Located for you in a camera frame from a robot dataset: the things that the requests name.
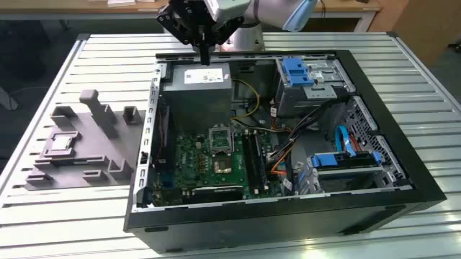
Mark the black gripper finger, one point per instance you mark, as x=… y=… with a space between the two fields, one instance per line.
x=177 y=24
x=227 y=31

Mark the silver CPU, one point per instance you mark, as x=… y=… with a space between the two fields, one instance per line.
x=62 y=143

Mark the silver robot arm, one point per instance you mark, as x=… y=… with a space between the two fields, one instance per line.
x=249 y=35

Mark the blue drive latch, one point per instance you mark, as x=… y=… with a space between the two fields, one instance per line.
x=297 y=73

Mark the wooden desk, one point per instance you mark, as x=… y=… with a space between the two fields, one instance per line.
x=73 y=10

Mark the grey power supply unit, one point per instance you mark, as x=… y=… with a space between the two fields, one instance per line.
x=199 y=108

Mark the metal drive cage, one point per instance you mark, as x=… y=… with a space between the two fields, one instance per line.
x=317 y=94

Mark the black case fan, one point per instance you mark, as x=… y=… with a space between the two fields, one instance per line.
x=162 y=135

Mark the black RAM slot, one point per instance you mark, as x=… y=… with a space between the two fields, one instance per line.
x=251 y=162
x=261 y=162

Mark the green motherboard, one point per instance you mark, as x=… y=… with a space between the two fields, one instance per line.
x=192 y=162

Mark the grey parts rack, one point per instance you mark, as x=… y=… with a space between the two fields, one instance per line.
x=90 y=151

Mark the wooden cabinet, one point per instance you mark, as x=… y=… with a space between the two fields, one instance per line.
x=426 y=27

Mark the blue board connector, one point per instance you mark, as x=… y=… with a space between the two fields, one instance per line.
x=166 y=180

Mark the RAM stick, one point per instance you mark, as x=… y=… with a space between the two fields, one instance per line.
x=69 y=162

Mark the hard disk in blue carrier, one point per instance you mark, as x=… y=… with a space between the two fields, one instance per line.
x=354 y=160

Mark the black graphics card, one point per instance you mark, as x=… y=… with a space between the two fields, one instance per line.
x=216 y=193

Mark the metal disk bay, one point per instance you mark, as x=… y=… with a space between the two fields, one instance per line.
x=346 y=172

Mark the black PC case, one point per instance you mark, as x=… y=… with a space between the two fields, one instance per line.
x=252 y=226

